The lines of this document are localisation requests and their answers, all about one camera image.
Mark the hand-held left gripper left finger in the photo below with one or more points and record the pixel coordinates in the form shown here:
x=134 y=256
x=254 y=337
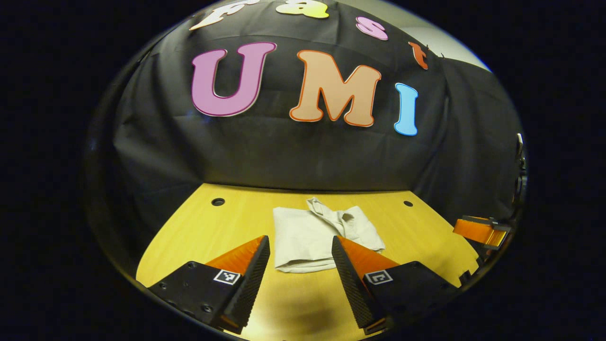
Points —
x=251 y=284

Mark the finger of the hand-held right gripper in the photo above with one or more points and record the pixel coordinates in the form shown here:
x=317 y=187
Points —
x=478 y=232

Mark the white jeans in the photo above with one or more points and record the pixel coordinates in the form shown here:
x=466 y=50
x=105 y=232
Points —
x=303 y=237

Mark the black backdrop cloth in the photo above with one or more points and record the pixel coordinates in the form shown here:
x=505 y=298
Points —
x=284 y=151

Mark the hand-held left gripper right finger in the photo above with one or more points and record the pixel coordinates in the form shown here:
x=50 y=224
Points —
x=350 y=279

